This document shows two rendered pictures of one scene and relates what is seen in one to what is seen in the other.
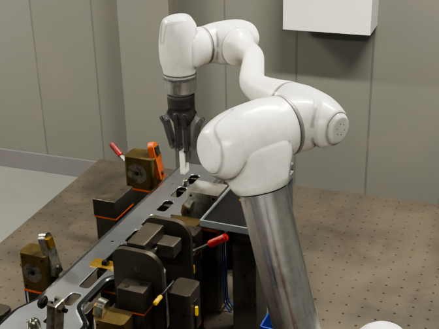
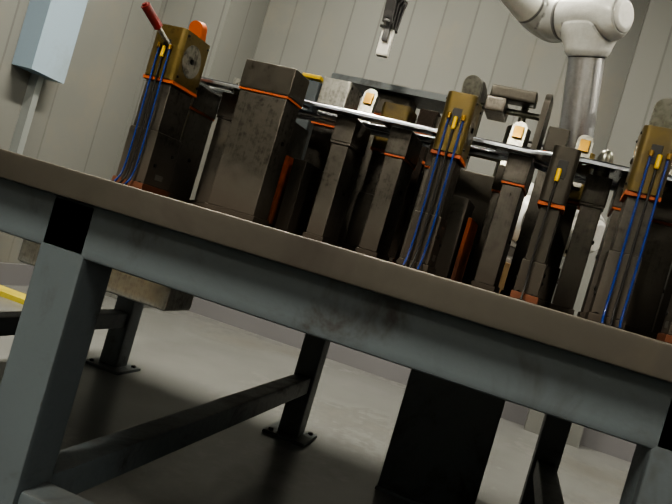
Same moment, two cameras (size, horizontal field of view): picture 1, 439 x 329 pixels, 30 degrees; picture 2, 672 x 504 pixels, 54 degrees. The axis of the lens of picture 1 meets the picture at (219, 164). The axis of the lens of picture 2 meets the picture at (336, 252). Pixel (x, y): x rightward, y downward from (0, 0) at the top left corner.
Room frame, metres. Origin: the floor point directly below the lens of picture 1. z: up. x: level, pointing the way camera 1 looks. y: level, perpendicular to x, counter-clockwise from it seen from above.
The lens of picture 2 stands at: (2.21, 1.79, 0.70)
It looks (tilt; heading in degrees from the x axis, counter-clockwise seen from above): 0 degrees down; 266
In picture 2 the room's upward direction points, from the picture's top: 16 degrees clockwise
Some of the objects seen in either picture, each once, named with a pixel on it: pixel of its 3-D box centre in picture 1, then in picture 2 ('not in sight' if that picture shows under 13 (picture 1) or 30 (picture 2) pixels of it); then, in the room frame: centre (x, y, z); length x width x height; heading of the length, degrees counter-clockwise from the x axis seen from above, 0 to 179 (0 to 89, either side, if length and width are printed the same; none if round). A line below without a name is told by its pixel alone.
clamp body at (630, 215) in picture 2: not in sight; (631, 229); (1.64, 0.68, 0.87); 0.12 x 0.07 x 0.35; 67
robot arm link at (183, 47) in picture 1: (182, 43); not in sight; (2.11, 0.09, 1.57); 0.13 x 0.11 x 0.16; 123
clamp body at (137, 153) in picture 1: (142, 201); (159, 111); (2.55, 0.27, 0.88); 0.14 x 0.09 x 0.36; 67
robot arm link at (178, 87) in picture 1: (179, 83); not in sight; (2.11, 0.10, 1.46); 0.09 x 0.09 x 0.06
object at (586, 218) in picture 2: not in sight; (580, 244); (1.62, 0.45, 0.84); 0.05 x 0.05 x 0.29; 67
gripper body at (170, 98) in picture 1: (181, 108); not in sight; (2.10, 0.10, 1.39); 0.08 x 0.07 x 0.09; 69
